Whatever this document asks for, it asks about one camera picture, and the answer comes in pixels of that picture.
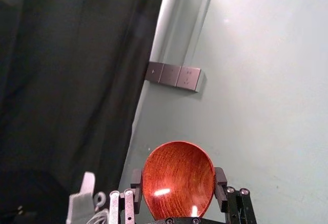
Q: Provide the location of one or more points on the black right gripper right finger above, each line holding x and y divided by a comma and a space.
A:
235, 203

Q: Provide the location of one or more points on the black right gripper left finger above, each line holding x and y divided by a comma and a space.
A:
128, 203

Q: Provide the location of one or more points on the red-brown wooden spoon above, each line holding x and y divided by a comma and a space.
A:
178, 180

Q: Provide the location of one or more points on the black cloth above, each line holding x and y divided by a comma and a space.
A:
64, 80

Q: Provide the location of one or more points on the grey wall switch plate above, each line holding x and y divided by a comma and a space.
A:
154, 71
170, 74

